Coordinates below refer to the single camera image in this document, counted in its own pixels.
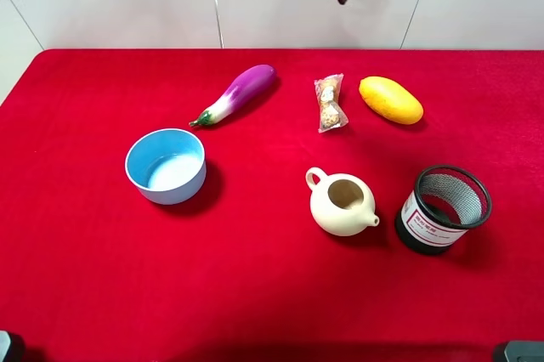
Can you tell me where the Ferrero Rocher chocolate pack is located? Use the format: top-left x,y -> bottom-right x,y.
314,74 -> 349,133

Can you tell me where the purple toy eggplant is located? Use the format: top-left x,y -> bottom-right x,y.
189,65 -> 277,127

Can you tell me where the yellow toy mango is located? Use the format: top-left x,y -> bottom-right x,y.
359,76 -> 424,125

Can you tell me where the light blue bowl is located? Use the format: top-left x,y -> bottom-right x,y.
124,128 -> 207,205

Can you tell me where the cream ceramic teapot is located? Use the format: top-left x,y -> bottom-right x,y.
305,167 -> 380,237

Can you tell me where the black mesh pen holder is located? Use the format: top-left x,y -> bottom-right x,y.
394,165 -> 492,256

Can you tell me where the red velvet table cloth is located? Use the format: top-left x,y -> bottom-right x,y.
1,49 -> 543,361

